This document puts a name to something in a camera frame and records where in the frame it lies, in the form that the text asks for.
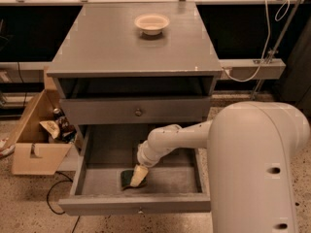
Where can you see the grey wall rail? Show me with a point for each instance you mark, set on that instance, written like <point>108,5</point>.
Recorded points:
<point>241,69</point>

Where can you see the grey drawer cabinet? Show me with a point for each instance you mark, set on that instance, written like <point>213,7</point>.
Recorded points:
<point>107,56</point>

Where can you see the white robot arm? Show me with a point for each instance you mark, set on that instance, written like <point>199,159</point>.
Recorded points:
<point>249,149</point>

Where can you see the red white floor item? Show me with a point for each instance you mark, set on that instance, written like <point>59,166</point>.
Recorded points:
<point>5,151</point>

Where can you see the open cardboard box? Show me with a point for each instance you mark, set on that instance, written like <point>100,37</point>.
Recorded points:
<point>34,154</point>

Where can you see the white paper bowl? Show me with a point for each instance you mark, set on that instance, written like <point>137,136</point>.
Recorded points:
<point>151,24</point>

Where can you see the closed grey top drawer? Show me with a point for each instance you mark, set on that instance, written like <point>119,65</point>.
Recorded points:
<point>122,111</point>

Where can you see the green and yellow sponge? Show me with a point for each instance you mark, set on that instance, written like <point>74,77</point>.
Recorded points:
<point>126,177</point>

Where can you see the snack bags in box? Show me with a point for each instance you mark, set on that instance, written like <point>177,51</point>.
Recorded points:
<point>59,128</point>

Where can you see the open grey middle drawer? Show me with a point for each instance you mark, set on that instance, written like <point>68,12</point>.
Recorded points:
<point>174,185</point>

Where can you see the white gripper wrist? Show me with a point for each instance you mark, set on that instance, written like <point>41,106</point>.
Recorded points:
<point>146,159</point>

